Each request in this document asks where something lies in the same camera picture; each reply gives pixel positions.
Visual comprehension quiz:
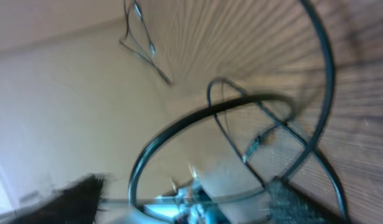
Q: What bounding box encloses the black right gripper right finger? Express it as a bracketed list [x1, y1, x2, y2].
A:
[267, 177, 344, 224]

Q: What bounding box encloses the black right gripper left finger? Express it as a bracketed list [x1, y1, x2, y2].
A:
[10, 174, 105, 224]

